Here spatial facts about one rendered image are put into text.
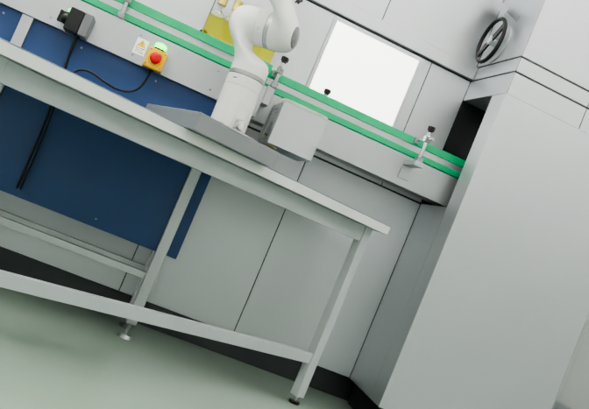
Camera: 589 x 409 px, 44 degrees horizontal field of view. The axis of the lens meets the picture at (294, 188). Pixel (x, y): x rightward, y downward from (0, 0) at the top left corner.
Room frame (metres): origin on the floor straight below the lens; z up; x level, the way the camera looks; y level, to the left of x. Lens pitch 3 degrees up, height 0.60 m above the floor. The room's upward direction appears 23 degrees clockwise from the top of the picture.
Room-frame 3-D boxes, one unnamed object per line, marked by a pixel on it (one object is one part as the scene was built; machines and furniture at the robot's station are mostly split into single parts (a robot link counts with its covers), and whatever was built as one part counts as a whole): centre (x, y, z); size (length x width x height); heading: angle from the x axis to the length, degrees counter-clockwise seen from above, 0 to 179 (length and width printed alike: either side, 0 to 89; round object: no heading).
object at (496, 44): (3.02, -0.54, 1.66); 0.21 x 0.05 x 0.21; 13
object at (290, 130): (2.66, 0.10, 0.92); 0.27 x 0.17 x 0.15; 13
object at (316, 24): (2.99, 0.14, 1.32); 0.90 x 0.03 x 0.34; 103
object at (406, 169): (2.84, -0.40, 1.07); 0.17 x 0.05 x 0.23; 13
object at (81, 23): (2.48, 0.90, 0.96); 0.08 x 0.08 x 0.08; 13
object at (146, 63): (2.54, 0.63, 0.96); 0.07 x 0.07 x 0.07; 13
